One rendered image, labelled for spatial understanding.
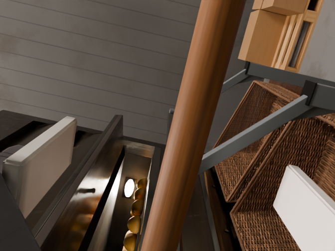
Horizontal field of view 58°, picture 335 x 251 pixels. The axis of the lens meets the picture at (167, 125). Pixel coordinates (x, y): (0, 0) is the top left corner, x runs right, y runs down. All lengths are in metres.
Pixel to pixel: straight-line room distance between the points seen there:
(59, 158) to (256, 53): 3.22
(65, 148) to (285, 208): 0.13
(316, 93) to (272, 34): 2.80
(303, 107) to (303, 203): 0.45
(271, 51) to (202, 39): 3.18
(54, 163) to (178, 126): 0.10
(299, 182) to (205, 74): 0.09
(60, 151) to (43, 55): 3.91
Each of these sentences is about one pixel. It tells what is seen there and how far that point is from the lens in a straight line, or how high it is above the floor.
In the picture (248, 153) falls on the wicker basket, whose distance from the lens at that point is 1.82.
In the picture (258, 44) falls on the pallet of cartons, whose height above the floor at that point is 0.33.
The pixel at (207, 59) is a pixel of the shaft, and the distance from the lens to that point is 0.21.
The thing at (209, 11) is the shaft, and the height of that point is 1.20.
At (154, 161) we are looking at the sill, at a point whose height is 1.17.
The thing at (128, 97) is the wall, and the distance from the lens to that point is 3.86.
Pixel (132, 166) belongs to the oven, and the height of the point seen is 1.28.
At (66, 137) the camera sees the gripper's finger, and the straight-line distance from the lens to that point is 0.17.
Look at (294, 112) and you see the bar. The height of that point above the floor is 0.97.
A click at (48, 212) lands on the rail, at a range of 0.84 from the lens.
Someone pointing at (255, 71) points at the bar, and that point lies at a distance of 1.06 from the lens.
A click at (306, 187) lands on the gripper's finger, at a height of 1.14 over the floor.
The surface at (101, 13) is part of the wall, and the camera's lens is 3.85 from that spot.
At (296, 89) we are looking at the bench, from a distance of 1.59.
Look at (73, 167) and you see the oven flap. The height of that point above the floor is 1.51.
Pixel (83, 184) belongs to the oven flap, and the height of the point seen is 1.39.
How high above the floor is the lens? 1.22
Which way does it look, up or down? 3 degrees down
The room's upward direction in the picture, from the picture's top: 78 degrees counter-clockwise
